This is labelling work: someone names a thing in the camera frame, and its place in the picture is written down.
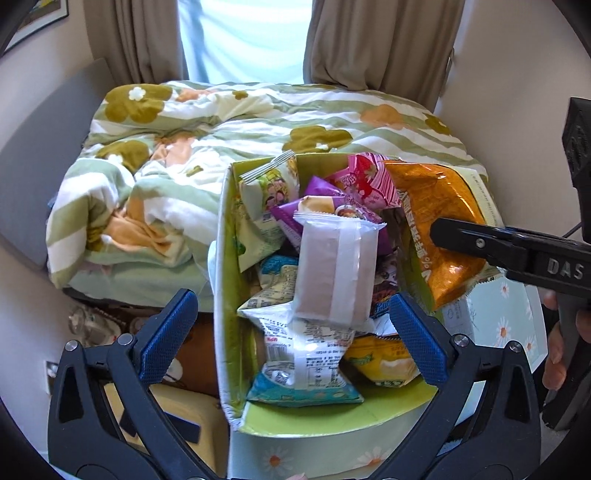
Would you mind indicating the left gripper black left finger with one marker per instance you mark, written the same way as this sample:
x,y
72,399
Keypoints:
x,y
104,423

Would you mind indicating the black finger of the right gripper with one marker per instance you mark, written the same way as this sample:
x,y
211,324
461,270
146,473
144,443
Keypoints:
x,y
528,257

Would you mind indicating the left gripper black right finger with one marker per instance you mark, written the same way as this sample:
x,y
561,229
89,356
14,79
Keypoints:
x,y
483,422

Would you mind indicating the orange snack bag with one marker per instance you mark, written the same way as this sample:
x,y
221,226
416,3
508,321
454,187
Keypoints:
x,y
439,202

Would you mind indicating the green cardboard box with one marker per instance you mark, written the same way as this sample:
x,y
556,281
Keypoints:
x,y
237,357

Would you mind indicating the blue white penguin snack bag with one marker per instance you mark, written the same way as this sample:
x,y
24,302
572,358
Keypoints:
x,y
303,360

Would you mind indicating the brown wafer clear pack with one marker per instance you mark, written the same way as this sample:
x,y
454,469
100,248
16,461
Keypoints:
x,y
336,270

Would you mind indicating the purple potato chip bag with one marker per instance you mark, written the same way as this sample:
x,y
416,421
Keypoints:
x,y
320,197

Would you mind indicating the green cartoon snack bag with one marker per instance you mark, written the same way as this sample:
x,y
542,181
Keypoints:
x,y
269,185

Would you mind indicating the yellow gold snack bag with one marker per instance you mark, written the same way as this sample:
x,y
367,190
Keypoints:
x,y
384,360

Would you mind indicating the pink sakura snack bag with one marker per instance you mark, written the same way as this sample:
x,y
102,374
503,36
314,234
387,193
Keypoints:
x,y
367,179

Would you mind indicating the pale yellow snack bag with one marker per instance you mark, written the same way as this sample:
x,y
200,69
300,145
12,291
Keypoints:
x,y
277,278

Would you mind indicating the person right hand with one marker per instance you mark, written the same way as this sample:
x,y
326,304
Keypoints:
x,y
555,369

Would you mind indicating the floral striped duvet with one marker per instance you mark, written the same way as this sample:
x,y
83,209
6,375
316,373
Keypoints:
x,y
136,212

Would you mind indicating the grey padded headboard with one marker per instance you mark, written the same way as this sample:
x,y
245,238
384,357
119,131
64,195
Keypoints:
x,y
36,157

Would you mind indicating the window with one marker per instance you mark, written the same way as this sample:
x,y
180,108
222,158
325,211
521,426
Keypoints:
x,y
244,41

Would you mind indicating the beige left curtain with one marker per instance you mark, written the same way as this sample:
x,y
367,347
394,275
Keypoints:
x,y
139,39

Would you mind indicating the framed houses picture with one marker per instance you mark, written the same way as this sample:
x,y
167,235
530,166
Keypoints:
x,y
23,19

